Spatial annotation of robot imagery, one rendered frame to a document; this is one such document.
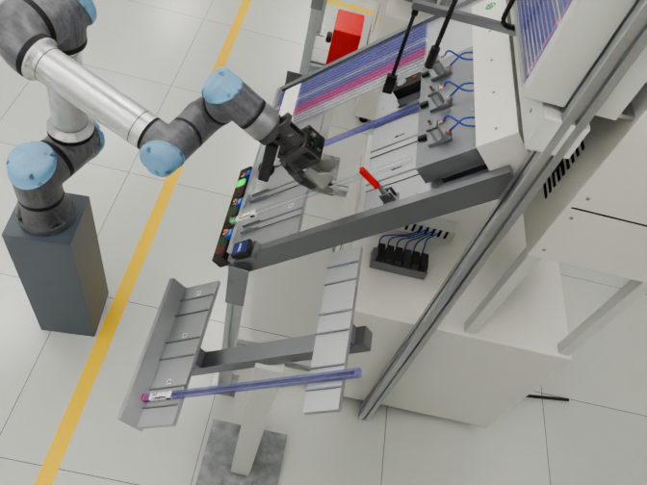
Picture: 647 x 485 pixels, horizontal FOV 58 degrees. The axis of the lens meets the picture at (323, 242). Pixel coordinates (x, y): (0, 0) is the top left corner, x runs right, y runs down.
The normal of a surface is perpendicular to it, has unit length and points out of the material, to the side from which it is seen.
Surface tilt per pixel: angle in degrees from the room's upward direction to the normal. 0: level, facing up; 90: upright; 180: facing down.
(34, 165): 8
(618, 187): 90
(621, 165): 90
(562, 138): 90
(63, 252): 90
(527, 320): 0
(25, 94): 0
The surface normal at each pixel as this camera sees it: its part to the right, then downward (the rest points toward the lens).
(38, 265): -0.05, 0.80
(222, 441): 0.19, -0.58
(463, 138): -0.55, -0.58
